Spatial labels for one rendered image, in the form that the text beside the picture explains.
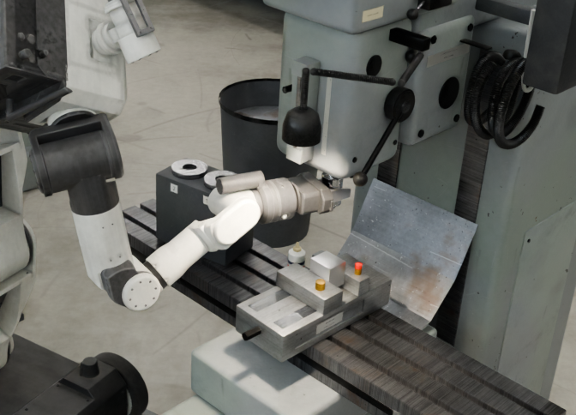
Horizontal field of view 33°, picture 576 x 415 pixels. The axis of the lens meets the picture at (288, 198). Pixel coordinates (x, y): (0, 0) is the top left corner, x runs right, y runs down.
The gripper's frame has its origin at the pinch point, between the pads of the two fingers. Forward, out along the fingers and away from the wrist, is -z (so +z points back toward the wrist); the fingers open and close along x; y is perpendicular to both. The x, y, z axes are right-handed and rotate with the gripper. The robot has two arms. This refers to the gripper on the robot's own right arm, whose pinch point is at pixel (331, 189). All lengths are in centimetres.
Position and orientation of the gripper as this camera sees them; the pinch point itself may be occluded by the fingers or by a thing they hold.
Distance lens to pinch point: 205.9
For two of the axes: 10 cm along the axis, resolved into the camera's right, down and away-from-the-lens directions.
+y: -0.7, 8.8, 4.7
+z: -8.7, 1.7, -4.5
